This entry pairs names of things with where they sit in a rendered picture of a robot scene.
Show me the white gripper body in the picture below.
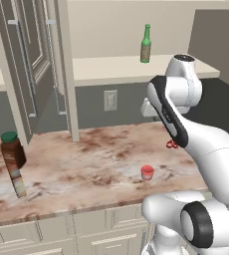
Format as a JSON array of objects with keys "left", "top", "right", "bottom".
[{"left": 139, "top": 98, "right": 163, "bottom": 119}]

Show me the green glass bottle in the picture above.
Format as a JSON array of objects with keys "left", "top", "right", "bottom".
[{"left": 139, "top": 23, "right": 153, "bottom": 64}]

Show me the narrow beige cabinet door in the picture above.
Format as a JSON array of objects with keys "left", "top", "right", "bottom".
[{"left": 44, "top": 0, "right": 81, "bottom": 142}]

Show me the wide beige cabinet door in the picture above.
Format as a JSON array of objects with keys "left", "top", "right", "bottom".
[{"left": 0, "top": 0, "right": 56, "bottom": 145}]

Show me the beige lower cabinet door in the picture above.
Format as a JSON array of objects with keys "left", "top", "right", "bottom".
[{"left": 77, "top": 228, "right": 147, "bottom": 255}]

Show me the brown jar with green lid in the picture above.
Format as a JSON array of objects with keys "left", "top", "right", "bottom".
[{"left": 0, "top": 130, "right": 28, "bottom": 169}]

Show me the beige wall outlet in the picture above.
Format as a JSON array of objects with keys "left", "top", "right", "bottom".
[{"left": 103, "top": 89, "right": 118, "bottom": 113}]

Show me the beige open wall cabinet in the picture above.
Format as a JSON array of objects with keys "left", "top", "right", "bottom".
[{"left": 55, "top": 0, "right": 229, "bottom": 88}]

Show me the long silver door handle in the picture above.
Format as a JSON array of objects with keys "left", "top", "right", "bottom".
[
  {"left": 7, "top": 19, "right": 38, "bottom": 119},
  {"left": 45, "top": 18, "right": 68, "bottom": 117}
]

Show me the beige lower cabinet handle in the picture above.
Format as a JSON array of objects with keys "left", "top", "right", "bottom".
[{"left": 91, "top": 233, "right": 138, "bottom": 246}]

